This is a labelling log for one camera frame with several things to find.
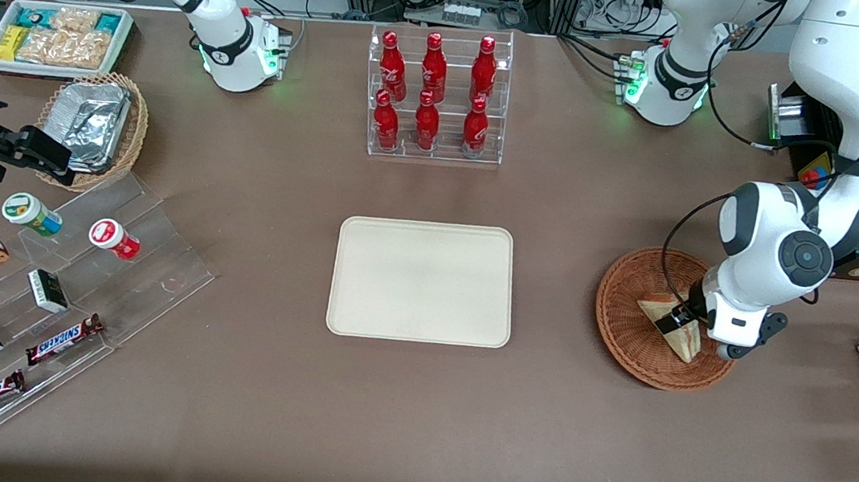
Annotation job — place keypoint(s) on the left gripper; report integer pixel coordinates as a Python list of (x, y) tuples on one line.
[(683, 313)]

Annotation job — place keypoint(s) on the triangular sandwich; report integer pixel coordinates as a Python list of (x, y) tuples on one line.
[(682, 347)]

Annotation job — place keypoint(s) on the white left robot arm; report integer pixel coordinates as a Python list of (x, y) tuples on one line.
[(844, 78)]

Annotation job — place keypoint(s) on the brown wicker basket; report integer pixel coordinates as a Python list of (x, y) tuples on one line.
[(622, 328)]

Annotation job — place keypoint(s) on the light wicker basket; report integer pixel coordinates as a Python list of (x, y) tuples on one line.
[(136, 135)]

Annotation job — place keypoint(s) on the beige plastic tray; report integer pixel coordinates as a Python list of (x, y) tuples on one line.
[(425, 281)]

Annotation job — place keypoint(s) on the green lid cup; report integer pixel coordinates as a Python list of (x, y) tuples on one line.
[(28, 211)]

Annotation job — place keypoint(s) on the foil food container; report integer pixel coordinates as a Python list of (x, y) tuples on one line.
[(91, 122)]

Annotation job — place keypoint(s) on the red lid cup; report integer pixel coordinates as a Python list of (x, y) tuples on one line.
[(110, 237)]

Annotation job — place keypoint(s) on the large rice cracker bag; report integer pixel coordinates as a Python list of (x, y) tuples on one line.
[(67, 48)]

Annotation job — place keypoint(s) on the yellow snack packet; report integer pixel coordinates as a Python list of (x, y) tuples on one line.
[(11, 44)]

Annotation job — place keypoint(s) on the clear acrylic stepped display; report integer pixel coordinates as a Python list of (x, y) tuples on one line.
[(154, 242)]

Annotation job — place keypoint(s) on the small rice cracker bag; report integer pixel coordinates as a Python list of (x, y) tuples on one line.
[(74, 19)]

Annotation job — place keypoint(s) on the teal snack packet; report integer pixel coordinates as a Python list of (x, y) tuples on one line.
[(34, 16), (108, 22)]

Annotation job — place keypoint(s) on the red soda bottle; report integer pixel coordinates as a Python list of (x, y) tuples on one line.
[(433, 70), (385, 123), (483, 73), (427, 123), (393, 67), (475, 129)]

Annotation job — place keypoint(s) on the clear acrylic bottle rack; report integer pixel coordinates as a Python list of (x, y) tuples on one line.
[(448, 150)]

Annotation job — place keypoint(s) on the white power strip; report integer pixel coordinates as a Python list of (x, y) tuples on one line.
[(461, 13)]

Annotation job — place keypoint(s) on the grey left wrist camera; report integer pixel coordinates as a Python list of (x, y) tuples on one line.
[(772, 324)]

